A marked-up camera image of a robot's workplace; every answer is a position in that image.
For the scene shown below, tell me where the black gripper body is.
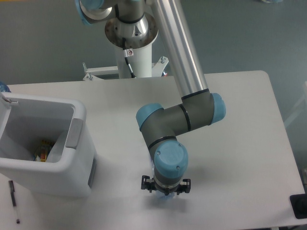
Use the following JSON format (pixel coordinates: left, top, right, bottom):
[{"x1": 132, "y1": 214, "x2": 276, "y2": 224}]
[{"x1": 154, "y1": 181, "x2": 182, "y2": 196}]

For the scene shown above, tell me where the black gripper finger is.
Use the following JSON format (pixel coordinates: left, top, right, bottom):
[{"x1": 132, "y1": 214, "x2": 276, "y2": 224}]
[
  {"x1": 141, "y1": 175, "x2": 155, "y2": 193},
  {"x1": 177, "y1": 178, "x2": 191, "y2": 195}
]

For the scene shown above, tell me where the clear plastic water bottle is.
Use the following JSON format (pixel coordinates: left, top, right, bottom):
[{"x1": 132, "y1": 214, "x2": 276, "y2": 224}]
[{"x1": 150, "y1": 158, "x2": 175, "y2": 201}]

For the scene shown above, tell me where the white plastic wrapper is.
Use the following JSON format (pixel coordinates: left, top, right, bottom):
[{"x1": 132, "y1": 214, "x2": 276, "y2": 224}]
[{"x1": 46, "y1": 131, "x2": 68, "y2": 163}]

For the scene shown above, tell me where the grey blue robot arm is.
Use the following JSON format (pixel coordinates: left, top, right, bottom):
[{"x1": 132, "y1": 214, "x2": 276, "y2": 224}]
[{"x1": 75, "y1": 0, "x2": 226, "y2": 197}]

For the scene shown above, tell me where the white trash can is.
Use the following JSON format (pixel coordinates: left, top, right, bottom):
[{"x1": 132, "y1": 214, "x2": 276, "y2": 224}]
[{"x1": 0, "y1": 92, "x2": 96, "y2": 197}]

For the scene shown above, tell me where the colourful snack packaging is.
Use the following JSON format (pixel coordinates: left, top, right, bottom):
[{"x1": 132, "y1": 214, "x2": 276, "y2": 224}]
[{"x1": 33, "y1": 139, "x2": 55, "y2": 162}]

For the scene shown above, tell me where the black device at table edge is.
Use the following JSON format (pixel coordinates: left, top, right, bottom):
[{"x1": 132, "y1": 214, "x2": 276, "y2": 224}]
[{"x1": 290, "y1": 194, "x2": 307, "y2": 219}]

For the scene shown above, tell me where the black pen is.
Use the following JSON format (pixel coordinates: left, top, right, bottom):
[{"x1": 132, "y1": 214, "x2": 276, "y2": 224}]
[{"x1": 8, "y1": 180, "x2": 20, "y2": 224}]

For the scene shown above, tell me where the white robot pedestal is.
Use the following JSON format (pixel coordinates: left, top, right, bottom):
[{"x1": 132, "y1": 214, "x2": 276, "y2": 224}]
[{"x1": 83, "y1": 12, "x2": 169, "y2": 81}]

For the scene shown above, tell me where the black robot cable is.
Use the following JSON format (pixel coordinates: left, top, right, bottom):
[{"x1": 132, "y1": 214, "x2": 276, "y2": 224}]
[{"x1": 121, "y1": 37, "x2": 137, "y2": 79}]

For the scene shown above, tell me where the white frame at right edge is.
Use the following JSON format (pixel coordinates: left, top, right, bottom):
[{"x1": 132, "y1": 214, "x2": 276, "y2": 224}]
[{"x1": 283, "y1": 81, "x2": 307, "y2": 128}]

